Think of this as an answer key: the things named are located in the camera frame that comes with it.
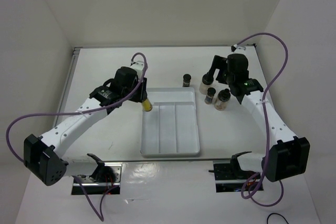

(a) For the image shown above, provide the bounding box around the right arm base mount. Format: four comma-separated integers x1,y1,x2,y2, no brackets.
208,159,255,193

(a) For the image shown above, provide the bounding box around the aluminium table edge rail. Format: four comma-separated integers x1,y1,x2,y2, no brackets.
57,47,82,112

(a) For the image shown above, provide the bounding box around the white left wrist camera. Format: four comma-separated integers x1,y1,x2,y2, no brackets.
130,61,145,78

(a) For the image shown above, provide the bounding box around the round white powder shaker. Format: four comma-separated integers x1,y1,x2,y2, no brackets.
199,73,214,94

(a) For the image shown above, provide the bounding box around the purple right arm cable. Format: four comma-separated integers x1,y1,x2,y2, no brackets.
237,32,290,206

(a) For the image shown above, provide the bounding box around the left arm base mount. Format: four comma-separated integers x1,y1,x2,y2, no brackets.
71,162,122,195

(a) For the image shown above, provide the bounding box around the white plastic organizer tray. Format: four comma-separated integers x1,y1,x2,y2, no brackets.
140,87,201,158

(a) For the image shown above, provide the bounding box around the round brown spice shaker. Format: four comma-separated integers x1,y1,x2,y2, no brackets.
214,89,231,111

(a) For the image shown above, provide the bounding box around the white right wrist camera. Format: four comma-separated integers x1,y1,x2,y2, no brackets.
230,44,246,52

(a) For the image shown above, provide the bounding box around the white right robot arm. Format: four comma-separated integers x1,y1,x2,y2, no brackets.
203,54,310,182

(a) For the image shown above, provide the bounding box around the small dark spice jar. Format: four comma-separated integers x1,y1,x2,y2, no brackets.
204,87,216,104

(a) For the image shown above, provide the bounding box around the black cable on floor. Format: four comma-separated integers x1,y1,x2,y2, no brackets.
267,212,289,224

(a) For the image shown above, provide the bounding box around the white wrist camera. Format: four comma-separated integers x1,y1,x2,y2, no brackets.
230,44,246,52
130,61,145,78

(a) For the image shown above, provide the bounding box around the black cap spice jar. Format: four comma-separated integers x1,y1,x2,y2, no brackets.
182,74,191,87

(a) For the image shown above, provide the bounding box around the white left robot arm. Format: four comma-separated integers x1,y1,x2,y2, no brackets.
24,62,148,186

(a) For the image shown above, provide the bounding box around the gold cap glass spray bottle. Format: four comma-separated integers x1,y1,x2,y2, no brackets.
141,98,153,112

